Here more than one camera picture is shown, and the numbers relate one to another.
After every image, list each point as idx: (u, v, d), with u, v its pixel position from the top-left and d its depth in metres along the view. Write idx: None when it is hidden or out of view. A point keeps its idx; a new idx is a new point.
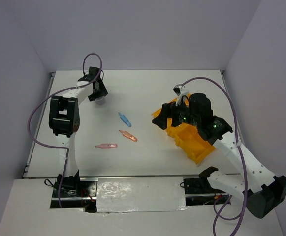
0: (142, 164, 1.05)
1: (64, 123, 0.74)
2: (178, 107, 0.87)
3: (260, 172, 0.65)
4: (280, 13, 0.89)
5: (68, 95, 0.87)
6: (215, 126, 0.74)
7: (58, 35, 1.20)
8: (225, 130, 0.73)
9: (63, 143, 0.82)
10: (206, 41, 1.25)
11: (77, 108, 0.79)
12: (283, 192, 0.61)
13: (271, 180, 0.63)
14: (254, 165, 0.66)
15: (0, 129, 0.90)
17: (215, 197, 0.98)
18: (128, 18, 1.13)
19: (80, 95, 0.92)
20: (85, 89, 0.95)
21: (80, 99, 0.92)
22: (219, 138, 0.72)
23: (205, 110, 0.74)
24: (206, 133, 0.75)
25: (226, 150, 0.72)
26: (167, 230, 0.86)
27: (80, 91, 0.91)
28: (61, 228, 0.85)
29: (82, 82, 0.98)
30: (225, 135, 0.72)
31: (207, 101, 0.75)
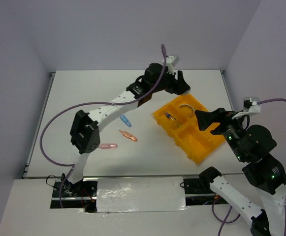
0: (142, 164, 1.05)
1: (81, 140, 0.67)
2: (233, 121, 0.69)
3: None
4: (280, 13, 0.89)
5: (96, 112, 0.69)
6: (273, 177, 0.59)
7: (58, 35, 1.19)
8: (279, 181, 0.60)
9: (75, 154, 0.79)
10: (206, 41, 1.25)
11: (97, 134, 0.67)
12: None
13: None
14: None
15: (0, 128, 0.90)
17: (215, 197, 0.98)
18: (129, 18, 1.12)
19: (114, 114, 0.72)
20: (122, 107, 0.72)
21: (111, 119, 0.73)
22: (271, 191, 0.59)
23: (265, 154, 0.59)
24: (254, 178, 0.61)
25: (270, 200, 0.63)
26: (167, 230, 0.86)
27: (112, 111, 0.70)
28: (61, 228, 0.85)
29: (127, 93, 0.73)
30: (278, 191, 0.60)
31: (273, 143, 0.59)
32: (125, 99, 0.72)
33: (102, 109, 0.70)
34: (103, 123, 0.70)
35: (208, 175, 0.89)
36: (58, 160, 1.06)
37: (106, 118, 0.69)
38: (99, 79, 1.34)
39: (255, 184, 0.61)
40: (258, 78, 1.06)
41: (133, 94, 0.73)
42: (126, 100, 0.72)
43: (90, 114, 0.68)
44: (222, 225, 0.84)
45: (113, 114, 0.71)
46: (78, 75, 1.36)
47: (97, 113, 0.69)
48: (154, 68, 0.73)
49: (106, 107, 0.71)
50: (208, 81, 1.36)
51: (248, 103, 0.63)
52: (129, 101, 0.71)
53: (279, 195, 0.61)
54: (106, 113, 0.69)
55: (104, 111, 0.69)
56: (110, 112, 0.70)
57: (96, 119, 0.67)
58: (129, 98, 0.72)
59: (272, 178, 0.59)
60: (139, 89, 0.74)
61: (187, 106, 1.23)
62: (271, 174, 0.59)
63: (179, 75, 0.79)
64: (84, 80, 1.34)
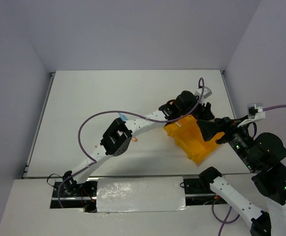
0: (143, 165, 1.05)
1: (112, 144, 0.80)
2: (238, 130, 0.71)
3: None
4: (280, 14, 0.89)
5: (133, 123, 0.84)
6: (285, 188, 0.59)
7: (58, 36, 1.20)
8: None
9: (98, 154, 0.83)
10: (206, 41, 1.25)
11: (128, 141, 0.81)
12: None
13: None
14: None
15: (0, 128, 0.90)
17: (215, 197, 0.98)
18: (129, 18, 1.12)
19: (144, 129, 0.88)
20: (153, 124, 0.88)
21: (140, 132, 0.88)
22: (281, 203, 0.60)
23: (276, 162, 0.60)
24: (267, 190, 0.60)
25: (277, 209, 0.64)
26: (167, 230, 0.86)
27: (144, 126, 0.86)
28: (61, 228, 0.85)
29: (160, 113, 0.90)
30: None
31: (285, 151, 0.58)
32: (157, 117, 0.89)
33: (136, 121, 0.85)
34: (134, 133, 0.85)
35: (208, 175, 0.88)
36: (58, 160, 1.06)
37: (139, 129, 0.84)
38: (99, 79, 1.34)
39: (266, 194, 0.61)
40: (258, 78, 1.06)
41: (164, 113, 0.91)
42: (158, 118, 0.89)
43: (126, 123, 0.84)
44: (222, 224, 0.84)
45: (145, 127, 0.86)
46: (79, 75, 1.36)
47: (133, 124, 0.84)
48: (186, 96, 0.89)
49: (140, 120, 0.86)
50: (208, 81, 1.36)
51: (253, 110, 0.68)
52: (160, 120, 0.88)
53: None
54: (140, 125, 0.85)
55: (138, 123, 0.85)
56: (143, 126, 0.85)
57: (131, 129, 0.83)
58: (160, 117, 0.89)
59: (284, 189, 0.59)
60: (170, 111, 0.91)
61: None
62: (284, 185, 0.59)
63: (207, 107, 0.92)
64: (84, 80, 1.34)
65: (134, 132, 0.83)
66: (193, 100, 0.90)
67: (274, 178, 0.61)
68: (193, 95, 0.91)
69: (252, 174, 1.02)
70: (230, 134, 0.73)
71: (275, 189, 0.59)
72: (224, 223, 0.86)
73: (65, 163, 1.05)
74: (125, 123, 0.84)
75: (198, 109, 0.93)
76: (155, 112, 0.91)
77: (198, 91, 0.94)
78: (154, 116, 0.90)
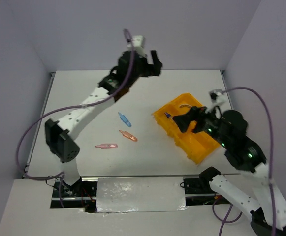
0: (142, 165, 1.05)
1: (57, 149, 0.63)
2: (208, 115, 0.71)
3: (284, 212, 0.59)
4: (279, 14, 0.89)
5: (66, 120, 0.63)
6: (251, 156, 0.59)
7: (58, 36, 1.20)
8: (259, 162, 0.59)
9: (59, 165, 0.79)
10: (206, 41, 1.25)
11: (73, 140, 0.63)
12: None
13: None
14: (281, 204, 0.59)
15: (0, 129, 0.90)
17: (215, 197, 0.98)
18: (129, 18, 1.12)
19: (88, 118, 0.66)
20: (95, 109, 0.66)
21: (82, 126, 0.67)
22: (252, 172, 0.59)
23: (241, 134, 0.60)
24: (235, 159, 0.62)
25: (255, 182, 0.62)
26: (167, 230, 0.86)
27: (85, 114, 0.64)
28: (61, 228, 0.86)
29: (100, 91, 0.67)
30: (260, 167, 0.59)
31: (245, 123, 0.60)
32: (98, 97, 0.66)
33: (72, 115, 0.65)
34: (74, 131, 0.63)
35: (208, 175, 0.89)
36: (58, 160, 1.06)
37: (77, 123, 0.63)
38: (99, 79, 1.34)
39: (237, 165, 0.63)
40: (258, 78, 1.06)
41: (106, 89, 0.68)
42: (99, 98, 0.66)
43: (59, 123, 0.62)
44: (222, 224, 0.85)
45: (85, 117, 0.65)
46: (79, 75, 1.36)
47: (68, 120, 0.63)
48: (126, 55, 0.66)
49: (77, 111, 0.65)
50: (207, 81, 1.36)
51: (214, 96, 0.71)
52: (102, 99, 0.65)
53: (263, 173, 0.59)
54: (78, 118, 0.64)
55: (74, 116, 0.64)
56: (81, 116, 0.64)
57: (67, 127, 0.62)
58: (103, 95, 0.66)
59: (250, 157, 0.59)
60: (113, 81, 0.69)
61: (187, 106, 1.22)
62: (248, 153, 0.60)
63: (154, 55, 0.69)
64: (84, 80, 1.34)
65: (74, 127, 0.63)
66: (137, 56, 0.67)
67: (242, 149, 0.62)
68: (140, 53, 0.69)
69: None
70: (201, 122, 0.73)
71: (243, 161, 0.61)
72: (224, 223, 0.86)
73: None
74: (58, 123, 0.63)
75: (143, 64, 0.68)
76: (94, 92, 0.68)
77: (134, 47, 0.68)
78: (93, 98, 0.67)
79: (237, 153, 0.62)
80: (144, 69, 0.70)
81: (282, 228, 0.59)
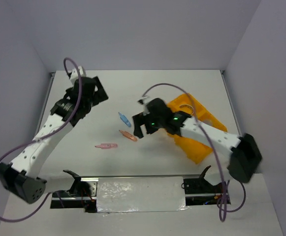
0: (142, 165, 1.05)
1: (18, 192, 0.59)
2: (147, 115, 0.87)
3: (225, 138, 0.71)
4: (280, 14, 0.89)
5: (21, 161, 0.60)
6: (176, 118, 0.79)
7: (57, 36, 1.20)
8: (185, 118, 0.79)
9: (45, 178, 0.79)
10: (206, 41, 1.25)
11: (33, 181, 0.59)
12: (253, 145, 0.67)
13: (237, 140, 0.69)
14: (218, 134, 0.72)
15: (0, 129, 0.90)
17: (215, 197, 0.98)
18: (129, 18, 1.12)
19: (45, 151, 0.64)
20: (50, 140, 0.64)
21: (42, 161, 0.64)
22: (182, 126, 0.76)
23: (163, 108, 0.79)
24: (171, 128, 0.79)
25: (194, 134, 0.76)
26: (167, 230, 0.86)
27: (41, 149, 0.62)
28: (61, 228, 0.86)
29: (52, 119, 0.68)
30: (186, 122, 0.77)
31: (160, 101, 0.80)
32: (52, 126, 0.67)
33: (26, 153, 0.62)
34: (32, 169, 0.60)
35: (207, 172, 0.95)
36: (58, 159, 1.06)
37: (33, 161, 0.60)
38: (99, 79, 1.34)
39: (175, 133, 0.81)
40: (258, 78, 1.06)
41: (60, 115, 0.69)
42: (53, 127, 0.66)
43: (13, 164, 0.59)
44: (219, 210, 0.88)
45: (43, 151, 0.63)
46: None
47: (23, 160, 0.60)
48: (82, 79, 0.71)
49: (30, 148, 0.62)
50: (207, 81, 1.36)
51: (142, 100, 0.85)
52: (57, 127, 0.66)
53: (190, 122, 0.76)
54: (33, 154, 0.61)
55: (29, 154, 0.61)
56: (38, 152, 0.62)
57: (23, 167, 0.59)
58: (57, 123, 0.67)
59: (176, 120, 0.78)
60: (66, 104, 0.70)
61: (187, 106, 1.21)
62: (175, 118, 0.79)
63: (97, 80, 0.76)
64: None
65: (32, 165, 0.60)
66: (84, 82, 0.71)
67: (171, 119, 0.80)
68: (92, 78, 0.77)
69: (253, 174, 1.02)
70: (148, 119, 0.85)
71: (177, 126, 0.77)
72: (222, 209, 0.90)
73: (64, 163, 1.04)
74: (12, 165, 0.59)
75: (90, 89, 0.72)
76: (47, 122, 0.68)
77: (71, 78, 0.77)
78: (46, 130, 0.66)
79: (168, 122, 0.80)
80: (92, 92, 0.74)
81: (232, 148, 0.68)
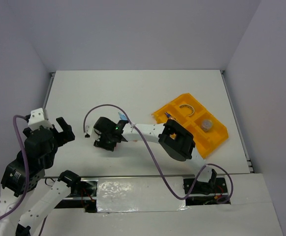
0: (142, 165, 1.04)
1: None
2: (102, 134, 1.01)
3: (154, 129, 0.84)
4: (280, 14, 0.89)
5: None
6: (117, 128, 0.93)
7: (57, 36, 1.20)
8: (124, 125, 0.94)
9: (32, 216, 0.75)
10: (206, 41, 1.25)
11: None
12: (177, 128, 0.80)
13: (162, 127, 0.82)
14: (146, 130, 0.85)
15: (0, 129, 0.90)
17: (215, 197, 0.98)
18: (129, 18, 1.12)
19: (10, 227, 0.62)
20: (11, 217, 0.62)
21: (12, 231, 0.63)
22: (122, 132, 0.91)
23: (104, 123, 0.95)
24: (117, 137, 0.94)
25: (134, 135, 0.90)
26: (167, 230, 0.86)
27: (2, 229, 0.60)
28: (62, 227, 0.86)
29: (8, 193, 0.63)
30: (125, 128, 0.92)
31: (100, 119, 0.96)
32: (8, 201, 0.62)
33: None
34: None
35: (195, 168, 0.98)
36: (57, 159, 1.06)
37: None
38: (99, 79, 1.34)
39: (121, 140, 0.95)
40: (258, 77, 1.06)
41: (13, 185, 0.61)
42: (9, 203, 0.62)
43: None
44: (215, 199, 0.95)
45: (6, 227, 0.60)
46: (79, 74, 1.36)
47: None
48: (36, 137, 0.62)
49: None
50: (208, 80, 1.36)
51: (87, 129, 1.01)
52: (14, 204, 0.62)
53: (128, 128, 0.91)
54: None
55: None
56: (2, 232, 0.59)
57: None
58: (12, 199, 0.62)
59: (117, 129, 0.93)
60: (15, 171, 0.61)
61: (187, 106, 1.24)
62: (116, 127, 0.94)
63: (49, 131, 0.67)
64: (84, 80, 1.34)
65: None
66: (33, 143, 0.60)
67: (114, 129, 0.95)
68: (47, 131, 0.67)
69: (253, 174, 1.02)
70: (105, 136, 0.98)
71: (119, 133, 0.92)
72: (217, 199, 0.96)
73: (64, 163, 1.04)
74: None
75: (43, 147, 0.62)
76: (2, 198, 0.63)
77: (30, 123, 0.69)
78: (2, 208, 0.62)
79: (112, 132, 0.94)
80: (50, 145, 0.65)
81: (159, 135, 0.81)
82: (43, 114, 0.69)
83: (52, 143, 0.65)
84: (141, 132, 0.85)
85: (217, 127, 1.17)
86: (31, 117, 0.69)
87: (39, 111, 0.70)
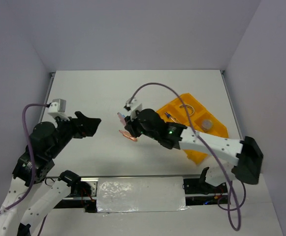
0: (142, 165, 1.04)
1: None
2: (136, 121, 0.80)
3: (228, 145, 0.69)
4: (280, 13, 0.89)
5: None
6: (171, 132, 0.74)
7: (57, 36, 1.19)
8: (180, 130, 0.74)
9: (32, 214, 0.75)
10: (206, 41, 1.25)
11: None
12: (256, 149, 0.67)
13: (240, 145, 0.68)
14: (218, 144, 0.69)
15: (0, 129, 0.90)
17: (215, 197, 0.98)
18: (129, 18, 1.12)
19: (16, 218, 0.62)
20: (18, 207, 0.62)
21: (16, 222, 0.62)
22: (179, 140, 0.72)
23: (157, 122, 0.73)
24: (170, 144, 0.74)
25: (191, 145, 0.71)
26: (167, 230, 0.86)
27: (9, 220, 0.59)
28: (61, 228, 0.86)
29: (17, 184, 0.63)
30: (183, 133, 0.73)
31: (153, 113, 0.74)
32: (17, 191, 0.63)
33: None
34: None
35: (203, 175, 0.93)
36: (57, 159, 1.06)
37: (4, 231, 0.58)
38: (99, 79, 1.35)
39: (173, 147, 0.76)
40: (258, 77, 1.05)
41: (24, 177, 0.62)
42: (18, 193, 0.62)
43: None
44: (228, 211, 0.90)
45: (13, 218, 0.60)
46: (79, 74, 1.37)
47: None
48: (38, 132, 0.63)
49: None
50: (208, 81, 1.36)
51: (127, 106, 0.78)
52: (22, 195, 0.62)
53: (188, 135, 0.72)
54: (4, 225, 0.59)
55: None
56: (8, 222, 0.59)
57: None
58: (21, 190, 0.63)
59: (171, 132, 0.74)
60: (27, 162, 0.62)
61: (187, 106, 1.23)
62: (170, 130, 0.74)
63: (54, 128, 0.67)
64: (84, 80, 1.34)
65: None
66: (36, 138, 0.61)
67: (166, 132, 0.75)
68: (50, 123, 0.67)
69: None
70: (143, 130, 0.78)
71: (173, 139, 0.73)
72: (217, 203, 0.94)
73: (64, 163, 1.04)
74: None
75: (45, 142, 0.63)
76: (11, 188, 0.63)
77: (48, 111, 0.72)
78: (9, 198, 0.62)
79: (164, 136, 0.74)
80: (52, 138, 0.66)
81: (238, 155, 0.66)
82: (58, 106, 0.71)
83: (56, 137, 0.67)
84: (210, 146, 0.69)
85: (217, 127, 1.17)
86: (49, 105, 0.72)
87: (56, 102, 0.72)
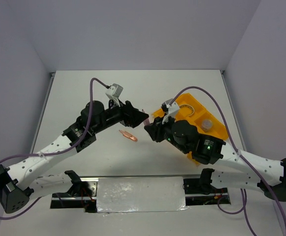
0: (142, 165, 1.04)
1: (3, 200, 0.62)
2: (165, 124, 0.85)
3: (270, 167, 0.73)
4: (280, 14, 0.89)
5: (18, 169, 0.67)
6: (208, 147, 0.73)
7: (57, 36, 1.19)
8: (218, 145, 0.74)
9: (37, 184, 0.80)
10: (205, 41, 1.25)
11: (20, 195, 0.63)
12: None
13: (281, 168, 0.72)
14: (260, 165, 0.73)
15: (0, 129, 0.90)
17: (215, 197, 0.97)
18: (128, 18, 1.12)
19: (42, 168, 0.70)
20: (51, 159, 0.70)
21: (39, 173, 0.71)
22: (221, 158, 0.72)
23: (194, 135, 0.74)
24: (204, 159, 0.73)
25: (231, 163, 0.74)
26: (167, 230, 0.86)
27: (38, 165, 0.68)
28: (61, 227, 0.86)
29: (62, 140, 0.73)
30: (223, 150, 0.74)
31: (192, 128, 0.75)
32: (59, 146, 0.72)
33: (26, 163, 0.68)
34: (25, 180, 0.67)
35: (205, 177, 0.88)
36: None
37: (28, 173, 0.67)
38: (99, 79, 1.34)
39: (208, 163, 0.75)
40: (258, 78, 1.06)
41: (70, 139, 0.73)
42: (60, 147, 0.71)
43: (9, 170, 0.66)
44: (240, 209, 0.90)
45: (41, 166, 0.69)
46: (79, 74, 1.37)
47: (20, 169, 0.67)
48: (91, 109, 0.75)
49: (32, 160, 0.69)
50: (208, 81, 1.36)
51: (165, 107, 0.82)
52: (62, 149, 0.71)
53: (227, 155, 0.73)
54: (31, 167, 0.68)
55: (28, 165, 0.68)
56: (36, 166, 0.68)
57: (17, 176, 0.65)
58: (64, 145, 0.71)
59: (208, 148, 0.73)
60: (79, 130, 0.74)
61: (187, 106, 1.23)
62: (207, 145, 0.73)
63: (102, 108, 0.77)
64: (84, 80, 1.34)
65: (23, 177, 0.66)
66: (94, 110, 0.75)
67: (201, 145, 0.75)
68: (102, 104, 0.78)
69: None
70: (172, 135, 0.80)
71: (208, 154, 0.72)
72: (217, 203, 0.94)
73: (64, 163, 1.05)
74: (8, 170, 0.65)
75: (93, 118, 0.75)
76: (57, 140, 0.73)
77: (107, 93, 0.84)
78: (48, 148, 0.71)
79: (199, 152, 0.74)
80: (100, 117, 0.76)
81: (281, 179, 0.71)
82: (111, 91, 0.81)
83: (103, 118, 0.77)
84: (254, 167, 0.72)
85: (217, 127, 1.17)
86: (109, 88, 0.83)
87: (113, 87, 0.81)
